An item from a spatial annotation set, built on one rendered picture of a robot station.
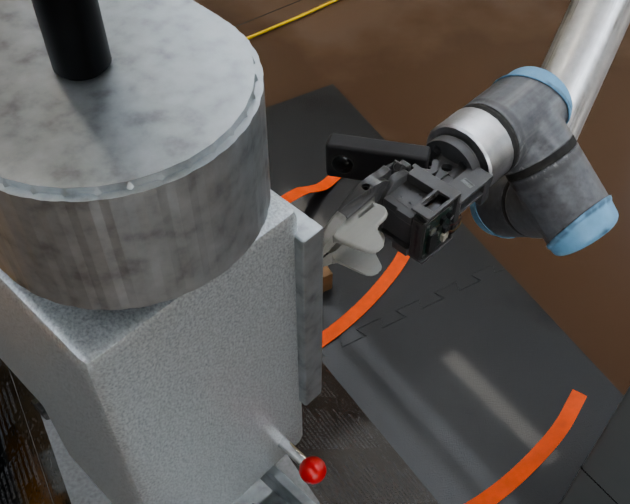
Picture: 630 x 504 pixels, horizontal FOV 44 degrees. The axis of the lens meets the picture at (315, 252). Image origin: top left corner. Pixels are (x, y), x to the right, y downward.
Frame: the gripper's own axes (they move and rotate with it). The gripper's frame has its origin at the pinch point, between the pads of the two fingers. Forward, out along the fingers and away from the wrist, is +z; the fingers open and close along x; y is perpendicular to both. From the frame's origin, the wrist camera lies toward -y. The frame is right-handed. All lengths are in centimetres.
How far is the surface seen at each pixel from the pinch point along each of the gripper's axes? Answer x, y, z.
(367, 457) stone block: 76, -3, -17
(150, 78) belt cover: -27.1, -2.5, 13.2
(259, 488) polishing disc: 54, -5, 7
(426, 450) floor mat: 145, -12, -58
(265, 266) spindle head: -8.2, 3.0, 9.1
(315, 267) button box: -4.5, 4.0, 4.0
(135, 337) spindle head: -11.2, 2.9, 22.1
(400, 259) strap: 145, -63, -106
